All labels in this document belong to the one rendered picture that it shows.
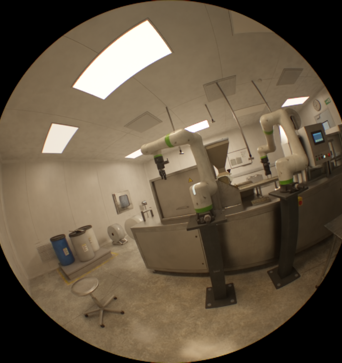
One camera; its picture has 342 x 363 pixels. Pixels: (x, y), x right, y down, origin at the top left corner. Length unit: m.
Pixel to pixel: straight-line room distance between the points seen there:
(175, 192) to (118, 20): 1.97
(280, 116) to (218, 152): 0.75
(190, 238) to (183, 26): 2.27
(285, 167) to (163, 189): 1.28
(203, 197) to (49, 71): 2.01
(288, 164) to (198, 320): 1.45
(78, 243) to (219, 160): 2.77
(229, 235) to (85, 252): 2.54
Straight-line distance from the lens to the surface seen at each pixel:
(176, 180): 1.42
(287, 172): 1.03
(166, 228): 1.41
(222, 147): 1.37
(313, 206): 1.57
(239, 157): 5.24
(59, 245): 2.99
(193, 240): 1.36
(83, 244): 2.80
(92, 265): 2.91
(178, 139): 0.86
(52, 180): 3.75
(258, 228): 1.30
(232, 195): 1.41
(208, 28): 1.78
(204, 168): 0.95
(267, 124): 1.16
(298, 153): 1.08
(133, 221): 2.08
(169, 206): 1.51
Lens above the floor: 1.20
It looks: 2 degrees up
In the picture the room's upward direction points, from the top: 16 degrees counter-clockwise
